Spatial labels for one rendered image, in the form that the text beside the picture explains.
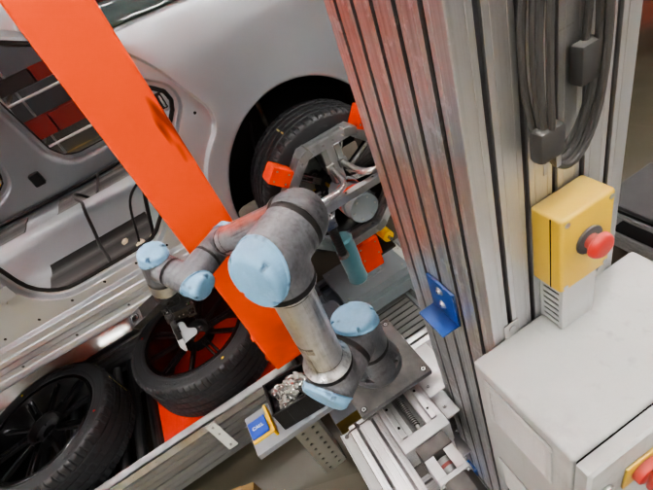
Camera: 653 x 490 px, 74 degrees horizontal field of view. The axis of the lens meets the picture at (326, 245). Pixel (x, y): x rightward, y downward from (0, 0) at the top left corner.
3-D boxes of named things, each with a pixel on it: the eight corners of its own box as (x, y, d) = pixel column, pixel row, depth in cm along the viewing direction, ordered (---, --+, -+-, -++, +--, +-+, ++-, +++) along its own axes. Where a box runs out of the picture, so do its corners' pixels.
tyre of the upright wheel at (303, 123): (363, 76, 193) (227, 129, 178) (393, 86, 175) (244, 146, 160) (383, 199, 233) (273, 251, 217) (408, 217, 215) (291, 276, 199)
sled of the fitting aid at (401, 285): (385, 251, 261) (381, 239, 255) (421, 283, 234) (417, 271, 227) (316, 296, 253) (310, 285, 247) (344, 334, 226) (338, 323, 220)
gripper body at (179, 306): (197, 316, 124) (189, 290, 115) (168, 330, 120) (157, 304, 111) (188, 297, 128) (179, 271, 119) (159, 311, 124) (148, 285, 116)
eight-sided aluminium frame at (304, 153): (404, 204, 207) (375, 101, 173) (413, 210, 202) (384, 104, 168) (309, 264, 198) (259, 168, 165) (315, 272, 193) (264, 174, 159)
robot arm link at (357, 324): (395, 331, 115) (382, 298, 106) (374, 373, 107) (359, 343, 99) (356, 321, 121) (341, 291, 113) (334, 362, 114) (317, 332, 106)
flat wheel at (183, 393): (232, 288, 255) (212, 261, 240) (301, 337, 209) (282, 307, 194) (139, 371, 230) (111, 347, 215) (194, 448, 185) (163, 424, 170)
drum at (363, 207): (358, 192, 191) (349, 166, 183) (384, 212, 175) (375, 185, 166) (331, 209, 189) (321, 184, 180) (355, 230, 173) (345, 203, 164)
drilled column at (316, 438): (335, 439, 195) (301, 394, 168) (346, 459, 187) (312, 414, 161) (317, 453, 193) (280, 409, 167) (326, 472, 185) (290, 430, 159)
